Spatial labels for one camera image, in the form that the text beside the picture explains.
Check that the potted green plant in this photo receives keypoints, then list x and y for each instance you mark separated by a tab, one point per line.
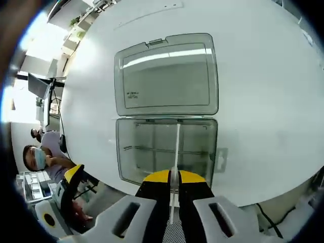
76	26

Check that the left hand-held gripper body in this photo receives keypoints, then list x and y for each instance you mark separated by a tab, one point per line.
43	208

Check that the clear grey dual guide fixture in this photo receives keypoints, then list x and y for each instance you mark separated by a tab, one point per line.
164	83

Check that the white shelf unit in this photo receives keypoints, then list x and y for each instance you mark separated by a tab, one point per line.
73	45

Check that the white drawer cabinet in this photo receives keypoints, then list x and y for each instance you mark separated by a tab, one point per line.
33	187

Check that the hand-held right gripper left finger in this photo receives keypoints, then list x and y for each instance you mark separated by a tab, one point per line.
131	220

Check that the black computer monitor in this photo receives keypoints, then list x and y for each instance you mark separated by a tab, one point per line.
38	84

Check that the long clear plastic divider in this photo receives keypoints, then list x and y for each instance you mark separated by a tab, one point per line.
178	141

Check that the black monitor stand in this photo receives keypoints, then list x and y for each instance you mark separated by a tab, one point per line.
53	101

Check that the black computer mouse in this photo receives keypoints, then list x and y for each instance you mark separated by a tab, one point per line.
62	143

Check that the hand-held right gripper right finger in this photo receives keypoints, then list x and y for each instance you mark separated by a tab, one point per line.
220	222

